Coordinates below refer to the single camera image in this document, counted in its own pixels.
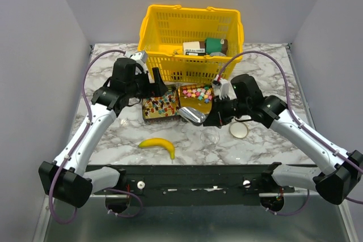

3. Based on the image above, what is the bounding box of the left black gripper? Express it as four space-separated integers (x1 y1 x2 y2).
126 67 169 99

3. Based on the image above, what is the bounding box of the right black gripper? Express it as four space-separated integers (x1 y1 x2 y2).
203 94 250 126

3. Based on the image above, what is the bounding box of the candy tin box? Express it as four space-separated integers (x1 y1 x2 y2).
142 84 214 122

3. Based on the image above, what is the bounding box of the shiny metal scoop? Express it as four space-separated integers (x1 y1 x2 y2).
178 107 206 126

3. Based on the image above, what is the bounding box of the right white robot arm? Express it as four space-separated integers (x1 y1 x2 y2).
203 74 362 205

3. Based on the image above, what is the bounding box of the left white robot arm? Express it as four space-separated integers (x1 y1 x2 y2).
39 57 168 208

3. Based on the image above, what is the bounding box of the clear plastic jar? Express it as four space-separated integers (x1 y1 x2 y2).
200 127 220 148

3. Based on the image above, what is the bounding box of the gold jar lid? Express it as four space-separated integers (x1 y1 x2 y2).
229 122 249 139

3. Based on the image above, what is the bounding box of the white and black box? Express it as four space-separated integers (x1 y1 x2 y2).
183 41 206 56

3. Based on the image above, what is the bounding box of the yellow banana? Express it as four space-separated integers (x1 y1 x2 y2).
138 138 175 160

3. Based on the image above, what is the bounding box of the yellow plastic shopping basket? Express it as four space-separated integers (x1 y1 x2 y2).
138 5 244 84

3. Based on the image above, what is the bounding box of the green and brown bottle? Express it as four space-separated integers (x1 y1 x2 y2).
201 37 228 55

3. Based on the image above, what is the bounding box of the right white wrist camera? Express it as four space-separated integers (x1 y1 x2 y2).
212 77 231 99

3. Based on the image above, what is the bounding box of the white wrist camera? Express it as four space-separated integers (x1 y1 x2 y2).
212 77 231 99
124 50 148 70

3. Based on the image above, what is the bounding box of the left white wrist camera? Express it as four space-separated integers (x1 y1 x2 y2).
124 50 148 70

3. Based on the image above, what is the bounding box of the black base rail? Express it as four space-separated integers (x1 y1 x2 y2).
86 163 281 206

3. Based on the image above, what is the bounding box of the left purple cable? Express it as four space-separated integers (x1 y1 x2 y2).
48 49 142 224

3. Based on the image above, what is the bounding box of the purple cable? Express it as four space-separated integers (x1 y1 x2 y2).
217 50 363 216
48 49 142 224

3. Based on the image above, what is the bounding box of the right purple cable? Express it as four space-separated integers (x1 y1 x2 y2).
217 50 363 216

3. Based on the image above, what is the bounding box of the aluminium frame rail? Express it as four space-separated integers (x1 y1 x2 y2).
45 172 348 197

